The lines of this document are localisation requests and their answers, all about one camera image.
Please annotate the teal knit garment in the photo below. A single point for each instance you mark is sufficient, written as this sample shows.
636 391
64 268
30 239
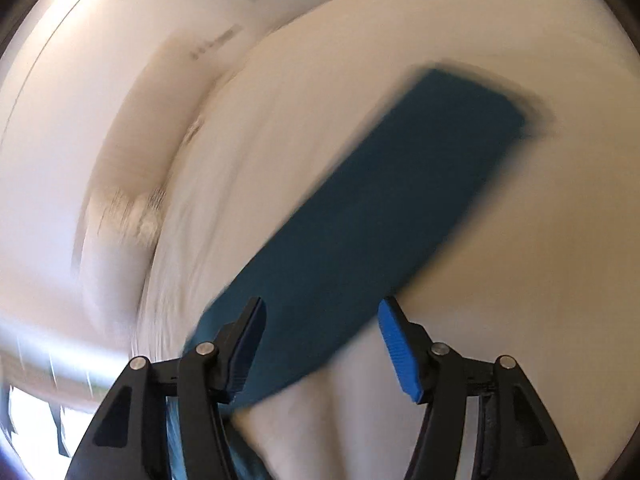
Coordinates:
375 200

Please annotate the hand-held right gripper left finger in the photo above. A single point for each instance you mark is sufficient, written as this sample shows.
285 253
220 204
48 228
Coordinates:
246 356

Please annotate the bed with white sheet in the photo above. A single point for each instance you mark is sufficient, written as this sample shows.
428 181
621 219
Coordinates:
500 270

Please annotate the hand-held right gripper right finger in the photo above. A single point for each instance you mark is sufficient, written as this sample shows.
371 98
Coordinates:
398 351

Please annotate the black framed window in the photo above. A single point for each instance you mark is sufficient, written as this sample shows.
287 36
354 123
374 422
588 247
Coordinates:
30 412

